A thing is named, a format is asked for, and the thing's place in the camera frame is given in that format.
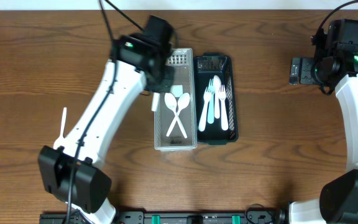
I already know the white plastic fork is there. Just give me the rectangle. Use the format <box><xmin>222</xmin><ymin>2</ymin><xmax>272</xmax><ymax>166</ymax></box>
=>
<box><xmin>218</xmin><ymin>85</ymin><xmax>228</xmax><ymax>131</ymax></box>
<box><xmin>198</xmin><ymin>87</ymin><xmax>212</xmax><ymax>132</ymax></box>

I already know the pale pink plastic spoon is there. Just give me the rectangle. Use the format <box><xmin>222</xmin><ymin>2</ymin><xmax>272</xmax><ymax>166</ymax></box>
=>
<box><xmin>213</xmin><ymin>75</ymin><xmax>221</xmax><ymax>119</ymax></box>

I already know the mint green plastic fork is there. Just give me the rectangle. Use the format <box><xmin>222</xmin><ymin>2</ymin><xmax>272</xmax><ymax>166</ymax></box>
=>
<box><xmin>207</xmin><ymin>78</ymin><xmax>215</xmax><ymax>124</ymax></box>

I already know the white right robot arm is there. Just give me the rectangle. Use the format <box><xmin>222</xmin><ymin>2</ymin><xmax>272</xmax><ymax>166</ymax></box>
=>
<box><xmin>281</xmin><ymin>19</ymin><xmax>358</xmax><ymax>223</ymax></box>

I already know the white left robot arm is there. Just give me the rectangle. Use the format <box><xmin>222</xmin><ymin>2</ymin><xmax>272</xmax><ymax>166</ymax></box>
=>
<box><xmin>38</xmin><ymin>16</ymin><xmax>174</xmax><ymax>223</ymax></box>

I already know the dark green perforated basket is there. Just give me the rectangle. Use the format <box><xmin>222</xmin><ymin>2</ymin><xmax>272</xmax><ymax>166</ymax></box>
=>
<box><xmin>193</xmin><ymin>53</ymin><xmax>239</xmax><ymax>145</ymax></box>

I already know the clear perforated plastic basket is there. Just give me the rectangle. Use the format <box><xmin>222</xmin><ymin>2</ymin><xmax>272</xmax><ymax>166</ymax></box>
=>
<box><xmin>154</xmin><ymin>48</ymin><xmax>197</xmax><ymax>152</ymax></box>

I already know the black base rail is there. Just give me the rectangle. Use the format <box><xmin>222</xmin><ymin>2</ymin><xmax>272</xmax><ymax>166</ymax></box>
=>
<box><xmin>39</xmin><ymin>203</ymin><xmax>288</xmax><ymax>224</ymax></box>

